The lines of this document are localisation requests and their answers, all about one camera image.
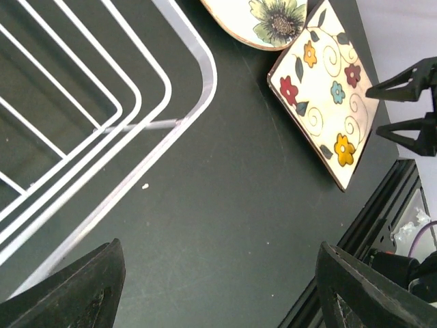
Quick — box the square plate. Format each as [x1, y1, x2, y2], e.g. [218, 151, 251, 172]
[267, 1, 378, 191]

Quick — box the white wire dish rack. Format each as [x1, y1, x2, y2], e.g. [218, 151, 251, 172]
[1, 1, 215, 300]

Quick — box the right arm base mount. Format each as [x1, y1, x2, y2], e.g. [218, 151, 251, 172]
[364, 249, 436, 305]

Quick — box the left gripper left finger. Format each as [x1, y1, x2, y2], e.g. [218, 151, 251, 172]
[1, 238, 126, 327]

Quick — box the green floral plate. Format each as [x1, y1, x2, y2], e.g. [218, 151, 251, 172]
[201, 0, 308, 51]

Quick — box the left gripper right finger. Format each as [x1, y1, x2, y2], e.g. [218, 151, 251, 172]
[315, 242, 436, 327]

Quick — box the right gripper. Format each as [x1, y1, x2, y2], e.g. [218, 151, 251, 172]
[365, 56, 437, 158]

